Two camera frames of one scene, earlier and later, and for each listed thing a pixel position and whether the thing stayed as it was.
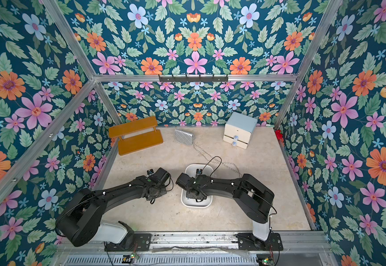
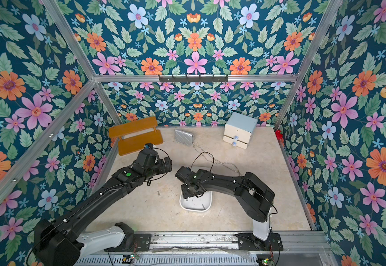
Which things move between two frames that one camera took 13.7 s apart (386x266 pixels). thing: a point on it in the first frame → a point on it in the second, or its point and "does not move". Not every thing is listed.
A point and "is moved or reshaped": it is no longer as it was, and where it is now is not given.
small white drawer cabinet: x=238 y=129 does not move
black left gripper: x=164 y=192 → x=162 y=168
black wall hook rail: x=192 y=78 does not move
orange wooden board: x=136 y=135 does not move
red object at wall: x=278 y=134 does not move
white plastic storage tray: x=191 y=170 is moved or reshaped
